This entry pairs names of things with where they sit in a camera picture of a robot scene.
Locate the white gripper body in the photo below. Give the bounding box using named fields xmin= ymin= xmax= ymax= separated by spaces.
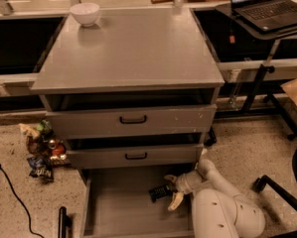
xmin=175 ymin=172 xmax=203 ymax=194

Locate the blue rxbar snack bar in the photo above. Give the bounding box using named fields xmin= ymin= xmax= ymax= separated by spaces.
xmin=149 ymin=184 xmax=172 ymax=202

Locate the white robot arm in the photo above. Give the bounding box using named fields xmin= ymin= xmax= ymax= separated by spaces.
xmin=165 ymin=159 xmax=265 ymax=238

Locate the grey middle drawer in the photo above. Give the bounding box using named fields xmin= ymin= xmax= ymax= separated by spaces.
xmin=68 ymin=144 xmax=204 ymax=170

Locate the grey open bottom drawer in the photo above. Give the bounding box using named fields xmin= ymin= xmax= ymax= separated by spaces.
xmin=80 ymin=164 xmax=194 ymax=238

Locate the grey drawer cabinet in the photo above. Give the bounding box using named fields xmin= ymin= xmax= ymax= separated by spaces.
xmin=30 ymin=7 xmax=225 ymax=174

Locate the grey top drawer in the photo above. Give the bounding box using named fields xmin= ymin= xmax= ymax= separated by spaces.
xmin=47 ymin=105 xmax=217 ymax=139

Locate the black office chair base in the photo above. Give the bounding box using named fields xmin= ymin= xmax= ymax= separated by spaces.
xmin=252 ymin=139 xmax=297 ymax=238

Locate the pile of snack packets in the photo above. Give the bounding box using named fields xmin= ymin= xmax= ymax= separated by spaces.
xmin=19 ymin=119 xmax=71 ymax=167

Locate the dark blue snack bag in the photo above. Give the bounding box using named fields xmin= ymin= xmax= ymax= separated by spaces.
xmin=27 ymin=156 xmax=54 ymax=182

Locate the black laptop stand table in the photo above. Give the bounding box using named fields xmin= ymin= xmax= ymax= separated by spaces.
xmin=216 ymin=4 xmax=297 ymax=140

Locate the white bowl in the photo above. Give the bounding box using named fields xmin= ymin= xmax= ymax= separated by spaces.
xmin=70 ymin=3 xmax=100 ymax=26

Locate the black open laptop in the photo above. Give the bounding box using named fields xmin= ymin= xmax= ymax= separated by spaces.
xmin=230 ymin=0 xmax=297 ymax=32

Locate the black power cable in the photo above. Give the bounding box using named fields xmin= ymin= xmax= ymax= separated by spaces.
xmin=0 ymin=168 xmax=47 ymax=238

